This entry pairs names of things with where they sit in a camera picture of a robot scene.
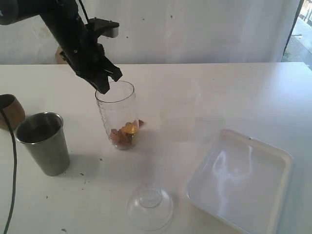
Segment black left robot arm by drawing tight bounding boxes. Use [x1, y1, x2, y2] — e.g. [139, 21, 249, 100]
[0, 0, 122, 94]

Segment translucent white plastic cup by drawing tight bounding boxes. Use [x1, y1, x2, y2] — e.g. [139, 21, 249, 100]
[160, 78, 200, 141]

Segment white square plastic tray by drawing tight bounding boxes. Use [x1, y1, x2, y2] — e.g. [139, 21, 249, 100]
[185, 129, 293, 234]

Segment clear dome shaker lid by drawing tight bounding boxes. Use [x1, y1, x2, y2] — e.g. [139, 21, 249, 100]
[127, 183, 174, 234]

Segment brown and yellow food pieces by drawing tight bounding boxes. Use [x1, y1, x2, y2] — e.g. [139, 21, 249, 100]
[109, 119, 145, 150]

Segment brown wooden cup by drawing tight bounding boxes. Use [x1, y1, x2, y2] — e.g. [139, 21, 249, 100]
[0, 94, 25, 130]

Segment olive-brown food piece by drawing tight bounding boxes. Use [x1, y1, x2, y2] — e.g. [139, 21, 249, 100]
[121, 122, 137, 135]

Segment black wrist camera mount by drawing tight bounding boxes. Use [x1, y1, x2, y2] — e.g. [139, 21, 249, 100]
[85, 18, 119, 41]

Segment stainless steel cup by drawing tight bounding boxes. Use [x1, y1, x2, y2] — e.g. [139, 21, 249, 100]
[16, 112, 70, 176]

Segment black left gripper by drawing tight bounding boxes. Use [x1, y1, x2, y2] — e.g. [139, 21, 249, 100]
[59, 14, 122, 94]

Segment clear plastic shaker tumbler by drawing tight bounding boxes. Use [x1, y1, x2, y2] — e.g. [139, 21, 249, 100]
[95, 80, 138, 146]

